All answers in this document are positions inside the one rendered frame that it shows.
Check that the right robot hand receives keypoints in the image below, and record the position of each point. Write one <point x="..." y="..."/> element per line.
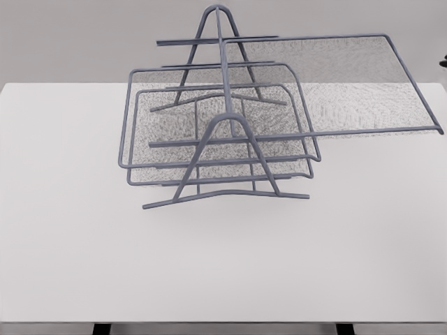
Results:
<point x="444" y="63"/>

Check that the large grey mesh tray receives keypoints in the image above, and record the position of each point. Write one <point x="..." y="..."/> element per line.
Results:
<point x="349" y="70"/>

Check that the medium grey mesh tray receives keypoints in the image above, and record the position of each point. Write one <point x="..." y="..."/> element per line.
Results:
<point x="157" y="134"/>

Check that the small grey mesh tray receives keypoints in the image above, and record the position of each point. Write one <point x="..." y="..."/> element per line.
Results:
<point x="223" y="175"/>

